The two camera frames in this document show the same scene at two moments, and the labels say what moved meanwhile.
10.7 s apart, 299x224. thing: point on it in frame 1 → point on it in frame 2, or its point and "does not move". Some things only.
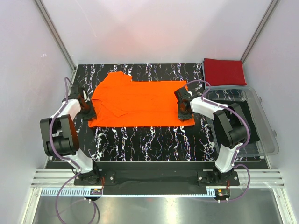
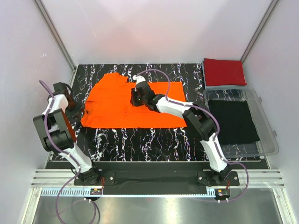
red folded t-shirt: [218, 72] does not move
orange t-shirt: [119, 102] does not move
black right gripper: [181, 117] → [133, 93]
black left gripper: [92, 114] → [74, 113]
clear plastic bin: [267, 145] does not move
